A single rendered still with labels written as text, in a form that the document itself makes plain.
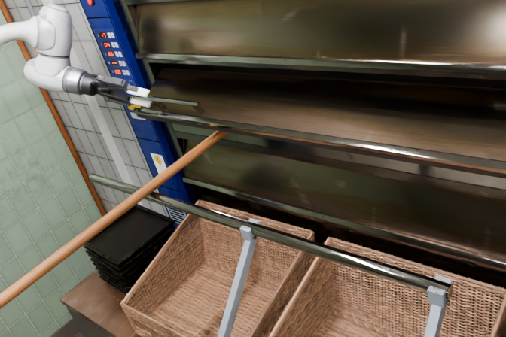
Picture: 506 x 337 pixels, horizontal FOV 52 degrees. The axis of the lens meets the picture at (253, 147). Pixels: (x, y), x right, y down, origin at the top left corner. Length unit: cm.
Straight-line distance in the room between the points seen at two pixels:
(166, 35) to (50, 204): 134
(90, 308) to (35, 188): 76
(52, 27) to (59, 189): 117
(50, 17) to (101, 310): 113
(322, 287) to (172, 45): 92
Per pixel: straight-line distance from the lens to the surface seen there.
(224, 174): 190
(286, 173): 170
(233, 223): 133
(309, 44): 136
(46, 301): 298
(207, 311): 198
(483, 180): 134
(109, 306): 223
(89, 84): 185
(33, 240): 283
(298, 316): 167
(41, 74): 190
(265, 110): 149
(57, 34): 186
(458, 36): 118
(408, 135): 124
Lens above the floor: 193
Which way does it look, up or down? 28 degrees down
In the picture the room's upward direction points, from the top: 16 degrees counter-clockwise
